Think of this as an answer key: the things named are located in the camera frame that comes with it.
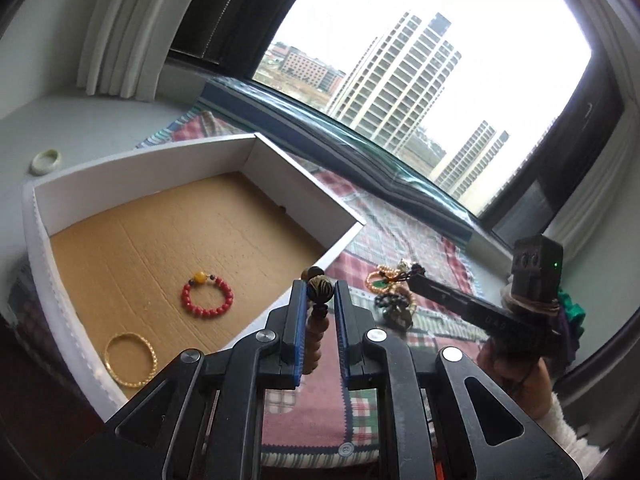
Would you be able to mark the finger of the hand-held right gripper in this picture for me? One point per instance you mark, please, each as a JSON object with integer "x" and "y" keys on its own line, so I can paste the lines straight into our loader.
{"x": 455, "y": 302}

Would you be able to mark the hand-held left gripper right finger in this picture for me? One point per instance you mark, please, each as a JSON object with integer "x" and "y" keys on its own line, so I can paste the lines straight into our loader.
{"x": 342, "y": 332}

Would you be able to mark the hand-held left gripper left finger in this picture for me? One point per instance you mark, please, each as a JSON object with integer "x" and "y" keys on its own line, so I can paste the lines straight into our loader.
{"x": 298, "y": 332}

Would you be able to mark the white cardboard box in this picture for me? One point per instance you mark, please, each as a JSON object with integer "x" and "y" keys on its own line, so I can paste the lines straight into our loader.
{"x": 175, "y": 230}

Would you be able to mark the person's right forearm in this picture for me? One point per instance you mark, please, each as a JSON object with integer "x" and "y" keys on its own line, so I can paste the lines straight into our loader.
{"x": 575, "y": 435}

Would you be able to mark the person's right hand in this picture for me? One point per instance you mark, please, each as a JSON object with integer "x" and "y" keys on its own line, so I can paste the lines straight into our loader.
{"x": 510, "y": 385}

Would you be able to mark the green cloth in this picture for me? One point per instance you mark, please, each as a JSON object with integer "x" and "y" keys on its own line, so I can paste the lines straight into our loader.
{"x": 574, "y": 310}

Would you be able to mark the patchwork plaid blanket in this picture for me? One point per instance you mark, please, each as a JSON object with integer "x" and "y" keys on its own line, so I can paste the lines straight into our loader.
{"x": 400, "y": 240}

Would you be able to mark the white curtain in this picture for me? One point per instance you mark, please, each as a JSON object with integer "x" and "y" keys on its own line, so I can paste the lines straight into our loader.
{"x": 600, "y": 175}
{"x": 120, "y": 35}

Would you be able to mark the dark window screen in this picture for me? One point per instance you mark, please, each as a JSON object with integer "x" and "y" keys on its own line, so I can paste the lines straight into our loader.
{"x": 575, "y": 160}
{"x": 220, "y": 10}

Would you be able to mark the gold bangle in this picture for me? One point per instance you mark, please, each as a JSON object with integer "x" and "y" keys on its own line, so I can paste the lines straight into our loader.
{"x": 150, "y": 355}

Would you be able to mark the window pane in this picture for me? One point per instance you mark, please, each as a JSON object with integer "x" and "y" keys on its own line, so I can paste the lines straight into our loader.
{"x": 500, "y": 35}

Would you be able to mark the pale jade bangle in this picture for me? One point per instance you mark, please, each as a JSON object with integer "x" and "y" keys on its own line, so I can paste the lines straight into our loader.
{"x": 36, "y": 164}

